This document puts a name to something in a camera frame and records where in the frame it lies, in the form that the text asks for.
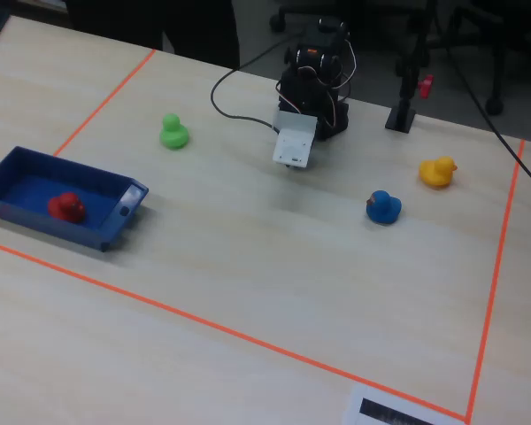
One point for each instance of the orange tape strip beside box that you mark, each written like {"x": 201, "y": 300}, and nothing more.
{"x": 93, "y": 113}

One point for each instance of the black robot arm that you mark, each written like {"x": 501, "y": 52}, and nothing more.
{"x": 312, "y": 84}

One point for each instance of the yellow rubber duck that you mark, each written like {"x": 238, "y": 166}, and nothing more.
{"x": 436, "y": 173}

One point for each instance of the white paper with black bar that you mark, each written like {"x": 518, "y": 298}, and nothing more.
{"x": 380, "y": 409}

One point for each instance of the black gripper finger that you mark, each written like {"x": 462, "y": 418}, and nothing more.
{"x": 293, "y": 167}

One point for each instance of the green rubber duck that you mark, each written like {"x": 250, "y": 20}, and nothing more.
{"x": 174, "y": 135}

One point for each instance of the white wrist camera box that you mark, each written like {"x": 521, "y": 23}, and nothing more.
{"x": 294, "y": 144}

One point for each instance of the long orange tape strip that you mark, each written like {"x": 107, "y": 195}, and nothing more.
{"x": 230, "y": 329}

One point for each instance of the blue rubber duck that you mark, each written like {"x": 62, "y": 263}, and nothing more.
{"x": 385, "y": 208}

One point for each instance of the orange tape strip beside ducks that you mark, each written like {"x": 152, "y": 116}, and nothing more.
{"x": 497, "y": 265}

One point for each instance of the blue plastic box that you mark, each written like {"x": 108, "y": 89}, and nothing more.
{"x": 110, "y": 208}

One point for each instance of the black camera stand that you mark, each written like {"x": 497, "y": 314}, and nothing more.
{"x": 402, "y": 116}

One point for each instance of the red rubber duck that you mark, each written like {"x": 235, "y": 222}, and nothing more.
{"x": 66, "y": 208}

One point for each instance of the red clamp knob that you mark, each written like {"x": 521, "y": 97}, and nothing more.
{"x": 426, "y": 86}

